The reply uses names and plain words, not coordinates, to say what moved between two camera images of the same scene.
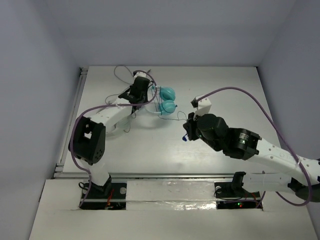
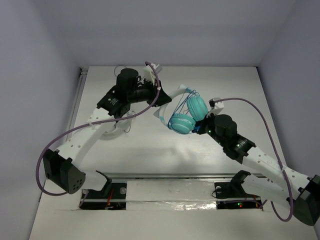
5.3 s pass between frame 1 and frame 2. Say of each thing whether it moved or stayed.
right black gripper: moved
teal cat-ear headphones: moved
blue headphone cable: moved
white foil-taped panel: stayed
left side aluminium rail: stayed
